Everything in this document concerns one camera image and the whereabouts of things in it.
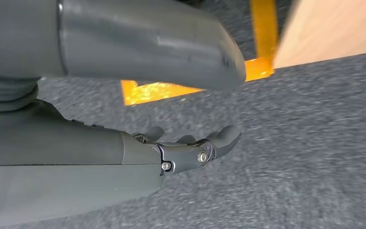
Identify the pale wooden desk side panel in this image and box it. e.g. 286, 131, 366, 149
273, 0, 366, 70

